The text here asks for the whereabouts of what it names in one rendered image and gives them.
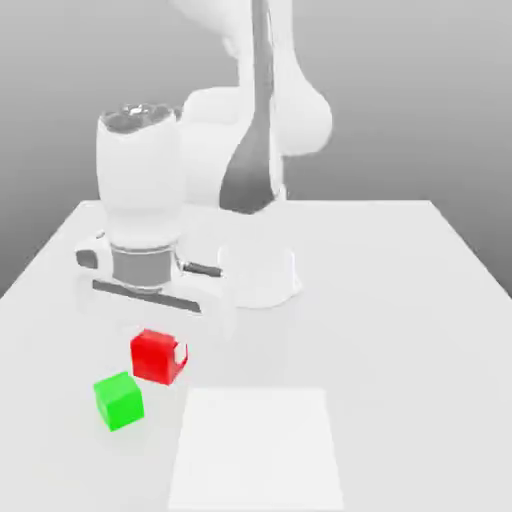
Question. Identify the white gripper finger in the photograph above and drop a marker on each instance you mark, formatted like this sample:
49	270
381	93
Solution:
180	352

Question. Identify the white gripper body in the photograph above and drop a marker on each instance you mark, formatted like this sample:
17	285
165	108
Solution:
212	316

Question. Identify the small red cube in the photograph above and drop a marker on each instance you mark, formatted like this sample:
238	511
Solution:
154	356

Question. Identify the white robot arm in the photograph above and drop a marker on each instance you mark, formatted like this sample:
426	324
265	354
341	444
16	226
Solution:
140	180

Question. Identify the small green cube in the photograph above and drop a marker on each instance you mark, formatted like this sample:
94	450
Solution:
118	402

